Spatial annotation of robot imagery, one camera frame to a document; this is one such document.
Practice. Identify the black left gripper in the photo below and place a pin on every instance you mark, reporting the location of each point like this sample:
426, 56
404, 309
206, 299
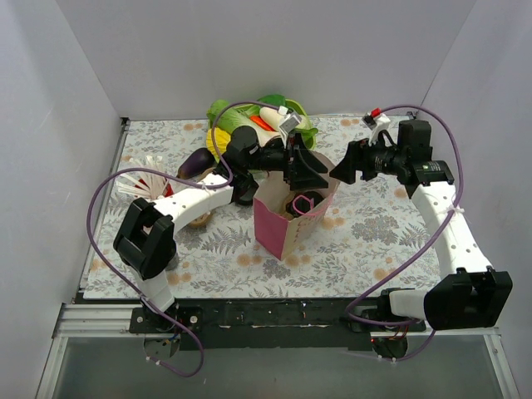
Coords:
292, 162

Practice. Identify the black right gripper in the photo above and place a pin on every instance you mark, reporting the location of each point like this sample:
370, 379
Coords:
357, 158

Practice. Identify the black coffee cup lid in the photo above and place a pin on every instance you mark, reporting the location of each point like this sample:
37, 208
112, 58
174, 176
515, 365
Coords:
306, 203

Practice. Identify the pink paper gift bag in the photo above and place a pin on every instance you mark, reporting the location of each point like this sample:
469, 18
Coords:
277, 235

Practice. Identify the brown cardboard cup carrier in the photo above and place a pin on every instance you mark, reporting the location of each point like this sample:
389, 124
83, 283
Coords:
201, 221

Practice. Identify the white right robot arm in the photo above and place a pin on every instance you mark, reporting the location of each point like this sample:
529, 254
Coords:
471, 293

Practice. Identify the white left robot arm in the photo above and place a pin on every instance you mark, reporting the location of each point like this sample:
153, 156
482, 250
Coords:
145, 240

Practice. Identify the white radish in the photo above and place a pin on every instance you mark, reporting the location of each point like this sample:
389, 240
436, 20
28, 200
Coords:
272, 117

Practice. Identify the green vegetable basket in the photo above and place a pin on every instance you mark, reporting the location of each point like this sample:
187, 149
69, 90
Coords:
265, 136

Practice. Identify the floral patterned table mat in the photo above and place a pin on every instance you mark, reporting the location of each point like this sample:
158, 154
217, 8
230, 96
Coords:
369, 230

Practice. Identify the orange carrot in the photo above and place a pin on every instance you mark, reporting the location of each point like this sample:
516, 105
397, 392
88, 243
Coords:
261, 123

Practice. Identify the green leafy bok choy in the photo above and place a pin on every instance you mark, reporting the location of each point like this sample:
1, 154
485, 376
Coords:
273, 100

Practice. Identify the yellow napa cabbage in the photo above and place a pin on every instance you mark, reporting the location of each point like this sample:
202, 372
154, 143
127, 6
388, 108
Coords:
217, 141

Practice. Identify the green napa cabbage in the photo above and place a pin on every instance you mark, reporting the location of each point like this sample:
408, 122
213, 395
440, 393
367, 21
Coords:
234, 117

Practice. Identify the purple eggplant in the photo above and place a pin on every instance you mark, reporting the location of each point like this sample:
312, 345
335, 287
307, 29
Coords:
196, 164

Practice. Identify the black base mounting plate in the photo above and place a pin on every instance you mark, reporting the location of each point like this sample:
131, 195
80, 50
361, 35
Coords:
258, 323

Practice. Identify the red holder of straws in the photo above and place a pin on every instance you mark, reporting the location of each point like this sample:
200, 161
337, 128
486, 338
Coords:
145, 185

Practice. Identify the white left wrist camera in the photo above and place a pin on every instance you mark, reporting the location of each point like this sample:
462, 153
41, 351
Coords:
288, 122

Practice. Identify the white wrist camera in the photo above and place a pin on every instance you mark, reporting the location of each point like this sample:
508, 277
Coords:
376, 121
288, 122

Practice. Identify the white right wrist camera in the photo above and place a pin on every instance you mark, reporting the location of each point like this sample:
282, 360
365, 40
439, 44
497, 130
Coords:
376, 121

